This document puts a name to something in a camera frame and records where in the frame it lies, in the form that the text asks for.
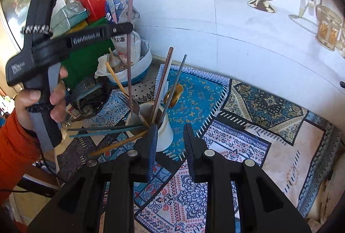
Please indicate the white and blue basket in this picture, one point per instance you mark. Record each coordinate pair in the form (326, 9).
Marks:
(142, 65)

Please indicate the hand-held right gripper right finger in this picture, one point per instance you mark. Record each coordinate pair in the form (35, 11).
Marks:
(190, 152)

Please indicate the person's left hand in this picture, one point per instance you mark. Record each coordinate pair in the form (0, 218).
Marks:
(35, 99)

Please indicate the black perforated bowl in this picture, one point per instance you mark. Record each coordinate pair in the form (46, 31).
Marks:
(86, 87)

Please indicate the white and blue plastic bag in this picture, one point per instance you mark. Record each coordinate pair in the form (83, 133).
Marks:
(118, 6)

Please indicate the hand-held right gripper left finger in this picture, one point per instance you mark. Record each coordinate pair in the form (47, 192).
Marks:
(152, 152)

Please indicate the glass door cabinet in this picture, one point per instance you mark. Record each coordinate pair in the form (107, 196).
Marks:
(13, 6)

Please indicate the patterned blue tablecloth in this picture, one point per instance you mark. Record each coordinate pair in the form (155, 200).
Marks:
(242, 119)

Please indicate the white ceramic cup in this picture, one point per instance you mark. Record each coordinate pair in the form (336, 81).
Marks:
(164, 136)

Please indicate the silver fork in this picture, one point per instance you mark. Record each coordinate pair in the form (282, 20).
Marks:
(134, 109)

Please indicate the person's left forearm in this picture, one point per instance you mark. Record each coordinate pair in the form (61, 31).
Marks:
(16, 146)

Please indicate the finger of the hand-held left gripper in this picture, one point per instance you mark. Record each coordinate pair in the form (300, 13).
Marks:
(121, 28)

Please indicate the crumpled white tissue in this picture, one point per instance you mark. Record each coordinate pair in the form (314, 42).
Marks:
(103, 65)

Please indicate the teal tissue box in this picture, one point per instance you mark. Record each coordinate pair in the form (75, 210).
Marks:
(70, 16)

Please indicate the pink chopstick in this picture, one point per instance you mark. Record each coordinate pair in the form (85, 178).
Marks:
(162, 82)
(130, 60)

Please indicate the gold spoon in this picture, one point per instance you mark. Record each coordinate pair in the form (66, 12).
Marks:
(178, 92)

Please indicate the green box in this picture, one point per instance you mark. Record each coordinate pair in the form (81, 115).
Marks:
(86, 60)

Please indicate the dotted white cloth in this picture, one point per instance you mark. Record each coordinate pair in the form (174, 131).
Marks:
(145, 91)

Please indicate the dark teal chopstick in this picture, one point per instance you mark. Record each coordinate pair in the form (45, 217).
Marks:
(107, 127)
(107, 133)

